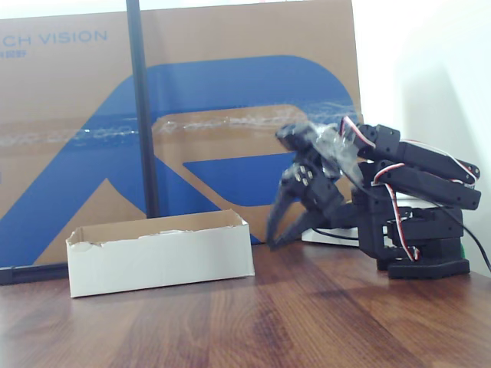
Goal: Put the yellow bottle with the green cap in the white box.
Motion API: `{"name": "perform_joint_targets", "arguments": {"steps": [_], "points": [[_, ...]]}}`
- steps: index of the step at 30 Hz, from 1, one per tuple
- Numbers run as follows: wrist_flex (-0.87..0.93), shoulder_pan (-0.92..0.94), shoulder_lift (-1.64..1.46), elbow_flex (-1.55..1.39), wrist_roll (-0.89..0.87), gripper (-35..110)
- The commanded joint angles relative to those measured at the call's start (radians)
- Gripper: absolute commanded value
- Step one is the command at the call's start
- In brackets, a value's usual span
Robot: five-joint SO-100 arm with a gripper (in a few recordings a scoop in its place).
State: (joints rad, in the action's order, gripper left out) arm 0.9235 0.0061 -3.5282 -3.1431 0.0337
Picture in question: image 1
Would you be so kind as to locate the white cardboard box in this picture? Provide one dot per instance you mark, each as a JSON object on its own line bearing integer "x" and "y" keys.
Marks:
{"x": 153, "y": 264}

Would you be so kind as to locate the white power strip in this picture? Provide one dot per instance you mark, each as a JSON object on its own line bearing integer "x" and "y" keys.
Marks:
{"x": 330, "y": 240}

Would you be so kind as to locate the black metal pole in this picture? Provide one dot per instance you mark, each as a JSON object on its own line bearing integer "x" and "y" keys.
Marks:
{"x": 142, "y": 115}

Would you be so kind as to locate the large brown blue-printed carton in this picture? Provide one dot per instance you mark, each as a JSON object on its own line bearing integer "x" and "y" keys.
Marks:
{"x": 230, "y": 38}

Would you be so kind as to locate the black metal base bar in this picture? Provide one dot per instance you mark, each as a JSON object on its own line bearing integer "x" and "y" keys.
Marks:
{"x": 30, "y": 274}

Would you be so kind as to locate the tape-wrapped gripper camera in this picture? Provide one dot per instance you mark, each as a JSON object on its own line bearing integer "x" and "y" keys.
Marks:
{"x": 326, "y": 145}

